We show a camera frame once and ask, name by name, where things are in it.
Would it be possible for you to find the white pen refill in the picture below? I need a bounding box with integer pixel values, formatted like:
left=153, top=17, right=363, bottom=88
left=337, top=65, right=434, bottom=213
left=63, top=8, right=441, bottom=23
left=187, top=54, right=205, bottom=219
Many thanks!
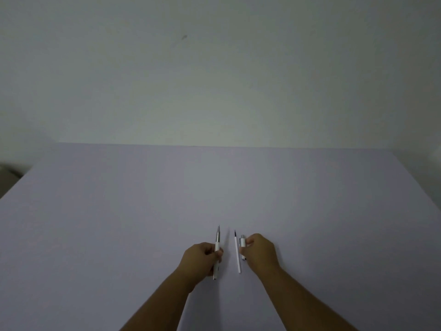
left=234, top=230, right=242, bottom=274

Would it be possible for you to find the person's left forearm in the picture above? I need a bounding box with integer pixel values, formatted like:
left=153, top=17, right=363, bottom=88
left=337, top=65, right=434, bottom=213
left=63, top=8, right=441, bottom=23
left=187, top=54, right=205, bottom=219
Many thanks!
left=119, top=268, right=197, bottom=331

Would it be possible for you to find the person's left hand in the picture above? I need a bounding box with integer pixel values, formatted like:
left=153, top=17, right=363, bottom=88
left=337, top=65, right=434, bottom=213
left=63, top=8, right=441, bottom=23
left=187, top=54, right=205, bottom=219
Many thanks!
left=177, top=242, right=224, bottom=293

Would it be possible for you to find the white pen barrel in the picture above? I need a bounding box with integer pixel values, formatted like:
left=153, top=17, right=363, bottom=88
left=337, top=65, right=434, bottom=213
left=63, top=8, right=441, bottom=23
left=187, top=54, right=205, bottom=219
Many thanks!
left=212, top=225, right=221, bottom=280

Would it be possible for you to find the person's right forearm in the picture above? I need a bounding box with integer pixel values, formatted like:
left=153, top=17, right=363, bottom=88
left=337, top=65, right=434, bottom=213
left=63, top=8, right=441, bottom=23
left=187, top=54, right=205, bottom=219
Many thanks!
left=257, top=266, right=359, bottom=331

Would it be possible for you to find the person's right hand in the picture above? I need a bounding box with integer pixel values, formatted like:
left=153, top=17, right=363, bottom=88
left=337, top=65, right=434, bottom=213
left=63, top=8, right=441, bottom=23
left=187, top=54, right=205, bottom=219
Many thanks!
left=238, top=234, right=282, bottom=277

